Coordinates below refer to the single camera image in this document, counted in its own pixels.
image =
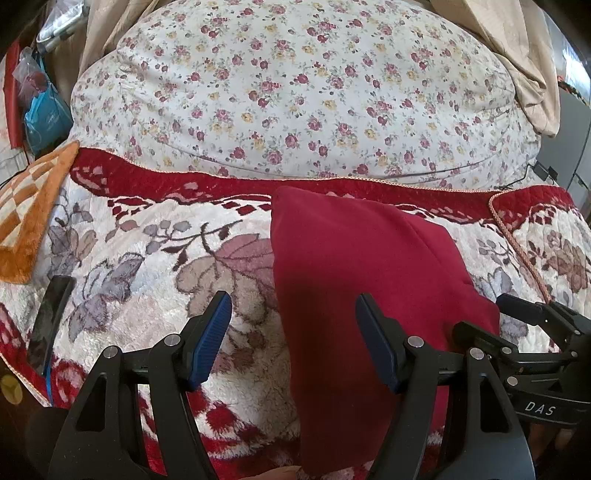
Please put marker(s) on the black smartphone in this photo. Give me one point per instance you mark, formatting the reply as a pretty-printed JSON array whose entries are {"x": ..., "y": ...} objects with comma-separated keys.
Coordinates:
[{"x": 48, "y": 318}]

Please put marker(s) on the beige curtain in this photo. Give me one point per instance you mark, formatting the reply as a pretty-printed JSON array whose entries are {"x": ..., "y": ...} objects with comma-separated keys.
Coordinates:
[{"x": 521, "y": 60}]

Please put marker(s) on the black power adapter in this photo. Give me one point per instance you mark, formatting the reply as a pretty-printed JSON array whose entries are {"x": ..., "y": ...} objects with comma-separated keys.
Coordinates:
[{"x": 546, "y": 170}]

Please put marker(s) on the floral white quilt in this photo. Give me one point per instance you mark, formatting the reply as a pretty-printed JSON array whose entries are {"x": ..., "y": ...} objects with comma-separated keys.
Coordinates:
[{"x": 300, "y": 92}]

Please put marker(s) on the blue bag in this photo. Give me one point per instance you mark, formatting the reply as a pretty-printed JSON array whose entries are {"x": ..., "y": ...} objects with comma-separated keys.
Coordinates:
[{"x": 48, "y": 115}]

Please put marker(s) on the red pillowcase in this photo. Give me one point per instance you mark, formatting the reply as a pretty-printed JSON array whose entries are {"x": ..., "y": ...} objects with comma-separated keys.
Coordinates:
[{"x": 351, "y": 258}]

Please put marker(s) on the round yellow object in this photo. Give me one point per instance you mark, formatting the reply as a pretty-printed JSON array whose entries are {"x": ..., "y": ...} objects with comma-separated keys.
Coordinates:
[{"x": 9, "y": 386}]

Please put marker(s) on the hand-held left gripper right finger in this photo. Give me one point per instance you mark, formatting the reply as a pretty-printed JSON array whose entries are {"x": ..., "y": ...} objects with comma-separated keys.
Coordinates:
[{"x": 376, "y": 346}]

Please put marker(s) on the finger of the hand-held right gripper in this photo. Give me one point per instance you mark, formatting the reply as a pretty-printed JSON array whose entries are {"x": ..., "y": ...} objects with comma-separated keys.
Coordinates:
[
  {"x": 521, "y": 307},
  {"x": 485, "y": 341}
]

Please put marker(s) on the clear plastic bag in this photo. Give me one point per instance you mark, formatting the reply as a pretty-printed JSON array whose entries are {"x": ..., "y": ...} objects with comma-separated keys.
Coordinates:
[{"x": 30, "y": 69}]

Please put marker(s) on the red and white fleece blanket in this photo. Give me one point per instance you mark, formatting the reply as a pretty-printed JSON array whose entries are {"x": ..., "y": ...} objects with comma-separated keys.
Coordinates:
[{"x": 138, "y": 300}]

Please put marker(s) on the beige cloth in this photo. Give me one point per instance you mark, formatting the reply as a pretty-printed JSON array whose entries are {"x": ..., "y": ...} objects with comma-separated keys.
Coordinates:
[{"x": 111, "y": 27}]

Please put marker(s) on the orange checked plush mat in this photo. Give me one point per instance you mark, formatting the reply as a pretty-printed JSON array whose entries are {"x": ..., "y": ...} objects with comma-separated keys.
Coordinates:
[{"x": 27, "y": 207}]

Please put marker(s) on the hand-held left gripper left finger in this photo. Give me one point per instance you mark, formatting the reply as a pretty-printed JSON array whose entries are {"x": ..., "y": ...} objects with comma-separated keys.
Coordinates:
[{"x": 212, "y": 341}]

